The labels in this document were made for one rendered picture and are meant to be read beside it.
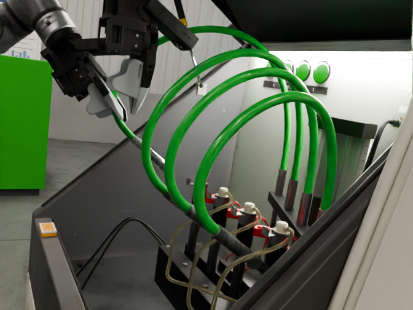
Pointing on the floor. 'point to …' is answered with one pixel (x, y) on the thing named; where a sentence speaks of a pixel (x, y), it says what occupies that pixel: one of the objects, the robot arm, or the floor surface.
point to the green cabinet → (24, 124)
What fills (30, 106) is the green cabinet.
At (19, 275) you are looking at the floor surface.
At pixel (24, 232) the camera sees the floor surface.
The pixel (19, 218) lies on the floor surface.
